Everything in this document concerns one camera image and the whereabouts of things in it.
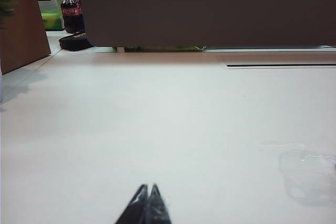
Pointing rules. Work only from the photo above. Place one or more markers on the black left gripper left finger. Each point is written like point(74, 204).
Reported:
point(134, 208)

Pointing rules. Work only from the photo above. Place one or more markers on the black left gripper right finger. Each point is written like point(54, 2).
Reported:
point(157, 208)

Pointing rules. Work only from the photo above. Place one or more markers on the cola bottle with red cap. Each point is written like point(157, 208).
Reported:
point(72, 22)

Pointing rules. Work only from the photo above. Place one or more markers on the black zip pouch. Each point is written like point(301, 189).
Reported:
point(73, 43)

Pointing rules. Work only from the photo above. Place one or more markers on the green tissue box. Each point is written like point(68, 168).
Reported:
point(51, 20)

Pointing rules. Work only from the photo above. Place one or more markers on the grey-brown desk partition panel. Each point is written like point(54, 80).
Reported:
point(210, 9)

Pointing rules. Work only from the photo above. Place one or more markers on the brown cardboard box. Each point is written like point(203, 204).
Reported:
point(23, 32)

